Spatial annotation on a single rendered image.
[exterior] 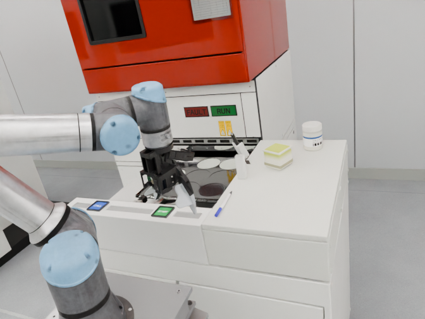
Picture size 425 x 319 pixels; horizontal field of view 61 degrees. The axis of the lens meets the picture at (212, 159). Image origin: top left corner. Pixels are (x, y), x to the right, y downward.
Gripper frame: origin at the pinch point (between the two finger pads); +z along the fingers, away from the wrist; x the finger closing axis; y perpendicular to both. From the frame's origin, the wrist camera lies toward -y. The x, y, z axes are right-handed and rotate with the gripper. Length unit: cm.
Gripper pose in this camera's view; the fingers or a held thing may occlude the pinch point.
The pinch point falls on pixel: (176, 205)
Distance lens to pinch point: 102.8
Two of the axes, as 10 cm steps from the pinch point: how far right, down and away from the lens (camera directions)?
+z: 1.1, 8.9, 4.5
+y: -6.0, 4.2, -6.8
